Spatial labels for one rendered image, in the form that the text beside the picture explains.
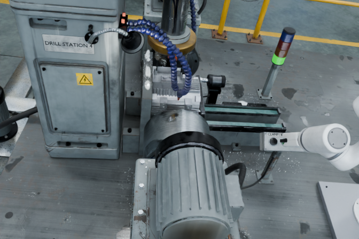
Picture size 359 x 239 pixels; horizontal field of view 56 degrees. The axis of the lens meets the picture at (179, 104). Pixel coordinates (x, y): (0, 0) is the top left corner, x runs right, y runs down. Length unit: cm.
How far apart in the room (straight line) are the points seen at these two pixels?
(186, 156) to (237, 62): 137
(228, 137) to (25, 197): 88
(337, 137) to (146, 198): 56
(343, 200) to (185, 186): 96
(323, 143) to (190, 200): 45
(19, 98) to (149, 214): 219
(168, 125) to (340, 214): 81
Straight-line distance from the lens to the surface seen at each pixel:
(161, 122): 119
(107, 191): 142
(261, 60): 222
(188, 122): 118
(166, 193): 81
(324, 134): 104
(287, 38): 171
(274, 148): 135
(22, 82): 313
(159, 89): 137
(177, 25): 120
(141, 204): 98
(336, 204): 160
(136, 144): 148
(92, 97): 124
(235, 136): 158
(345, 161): 111
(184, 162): 83
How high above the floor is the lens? 201
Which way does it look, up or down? 44 degrees down
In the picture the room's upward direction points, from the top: 9 degrees clockwise
